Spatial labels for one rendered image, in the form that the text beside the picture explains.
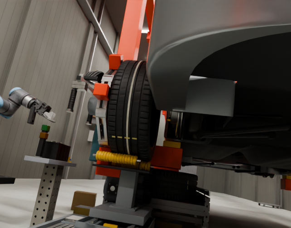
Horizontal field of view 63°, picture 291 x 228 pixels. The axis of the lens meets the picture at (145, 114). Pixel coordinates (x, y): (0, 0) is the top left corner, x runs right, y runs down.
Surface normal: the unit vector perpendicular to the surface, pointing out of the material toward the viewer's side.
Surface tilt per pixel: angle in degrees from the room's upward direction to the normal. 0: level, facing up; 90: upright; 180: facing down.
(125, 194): 90
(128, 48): 90
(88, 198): 90
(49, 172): 90
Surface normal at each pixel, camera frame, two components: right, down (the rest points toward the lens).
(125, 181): -0.12, -0.27
